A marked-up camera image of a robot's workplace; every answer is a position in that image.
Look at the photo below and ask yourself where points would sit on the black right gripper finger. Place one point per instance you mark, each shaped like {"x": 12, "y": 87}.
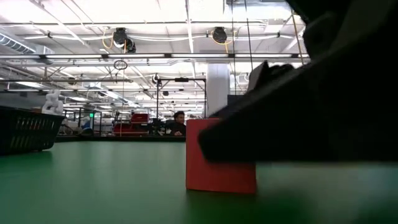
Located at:
{"x": 280, "y": 84}
{"x": 280, "y": 133}

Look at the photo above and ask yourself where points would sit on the black metal gantry frame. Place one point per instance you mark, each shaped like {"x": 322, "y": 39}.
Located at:
{"x": 181, "y": 79}

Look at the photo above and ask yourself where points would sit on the person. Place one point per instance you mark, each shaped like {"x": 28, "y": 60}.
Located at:
{"x": 178, "y": 127}

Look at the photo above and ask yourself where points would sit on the black plastic basket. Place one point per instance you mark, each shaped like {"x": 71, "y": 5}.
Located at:
{"x": 28, "y": 130}

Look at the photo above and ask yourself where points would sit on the red tool cart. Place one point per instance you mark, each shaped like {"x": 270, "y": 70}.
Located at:
{"x": 138, "y": 118}

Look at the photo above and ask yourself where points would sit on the tall orange foam block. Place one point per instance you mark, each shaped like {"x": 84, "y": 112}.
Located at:
{"x": 217, "y": 175}

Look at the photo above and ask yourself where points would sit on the long ceiling light strip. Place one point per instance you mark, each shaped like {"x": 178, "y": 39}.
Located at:
{"x": 136, "y": 55}

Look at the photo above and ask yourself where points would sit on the white knobbly object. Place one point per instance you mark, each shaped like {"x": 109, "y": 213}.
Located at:
{"x": 53, "y": 104}

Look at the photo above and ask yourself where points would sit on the small black ceiling reel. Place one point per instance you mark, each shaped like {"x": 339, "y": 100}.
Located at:
{"x": 154, "y": 81}

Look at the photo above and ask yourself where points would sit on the white building column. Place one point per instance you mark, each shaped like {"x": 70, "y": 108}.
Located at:
{"x": 217, "y": 90}

